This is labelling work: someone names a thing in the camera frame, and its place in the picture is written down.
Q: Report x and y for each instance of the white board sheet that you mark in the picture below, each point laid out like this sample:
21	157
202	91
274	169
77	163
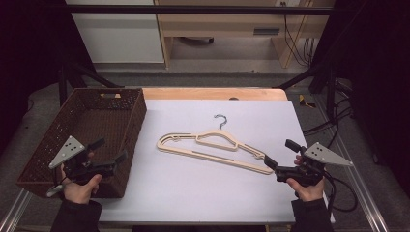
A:
199	193

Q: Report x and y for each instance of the person's right hand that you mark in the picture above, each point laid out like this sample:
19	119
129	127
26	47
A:
307	192

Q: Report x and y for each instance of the aluminium rail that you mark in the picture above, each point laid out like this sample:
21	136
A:
14	212
361	187

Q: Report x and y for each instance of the person's left hand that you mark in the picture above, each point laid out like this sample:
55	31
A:
80	192

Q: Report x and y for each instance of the yellow and black object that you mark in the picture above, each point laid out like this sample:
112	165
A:
304	101

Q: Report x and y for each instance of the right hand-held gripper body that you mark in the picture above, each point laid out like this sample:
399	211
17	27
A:
322	155

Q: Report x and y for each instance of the black metal stand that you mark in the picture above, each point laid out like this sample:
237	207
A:
330	93
63	83

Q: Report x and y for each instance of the light wooden desk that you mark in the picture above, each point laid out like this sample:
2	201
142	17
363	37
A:
219	24

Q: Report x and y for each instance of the white cabinet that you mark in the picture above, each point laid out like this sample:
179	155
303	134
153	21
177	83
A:
119	38

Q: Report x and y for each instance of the black curtain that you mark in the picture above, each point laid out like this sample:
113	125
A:
377	80
29	64

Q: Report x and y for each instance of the brown woven basket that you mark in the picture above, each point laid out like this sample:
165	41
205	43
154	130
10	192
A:
93	119

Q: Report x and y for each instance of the black horizontal bar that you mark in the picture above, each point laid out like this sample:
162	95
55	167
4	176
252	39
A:
193	9

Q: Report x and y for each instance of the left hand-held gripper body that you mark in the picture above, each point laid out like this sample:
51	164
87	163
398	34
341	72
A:
69	150

